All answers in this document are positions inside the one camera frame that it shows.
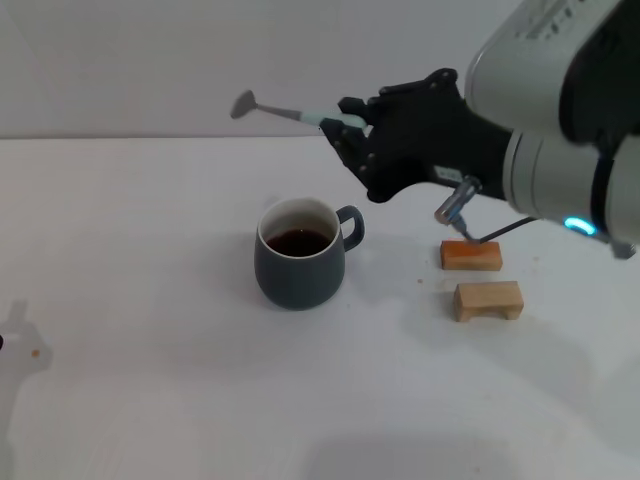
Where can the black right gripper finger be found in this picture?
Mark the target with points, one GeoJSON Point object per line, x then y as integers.
{"type": "Point", "coordinates": [410, 86]}
{"type": "Point", "coordinates": [357, 155]}

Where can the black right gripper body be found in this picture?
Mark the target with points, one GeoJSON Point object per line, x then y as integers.
{"type": "Point", "coordinates": [430, 135]}

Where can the dark grey ceramic mug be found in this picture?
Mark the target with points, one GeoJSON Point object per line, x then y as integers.
{"type": "Point", "coordinates": [300, 280]}

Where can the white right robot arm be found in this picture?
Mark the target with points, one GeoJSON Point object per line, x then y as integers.
{"type": "Point", "coordinates": [555, 175]}

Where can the dark brown coffee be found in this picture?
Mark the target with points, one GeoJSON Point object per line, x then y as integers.
{"type": "Point", "coordinates": [299, 242]}

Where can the orange-brown wooden block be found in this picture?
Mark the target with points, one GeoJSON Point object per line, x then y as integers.
{"type": "Point", "coordinates": [470, 256]}

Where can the light notched wooden block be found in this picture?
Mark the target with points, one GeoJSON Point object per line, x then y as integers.
{"type": "Point", "coordinates": [485, 297]}

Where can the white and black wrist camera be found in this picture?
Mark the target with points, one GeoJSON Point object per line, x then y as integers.
{"type": "Point", "coordinates": [525, 65]}

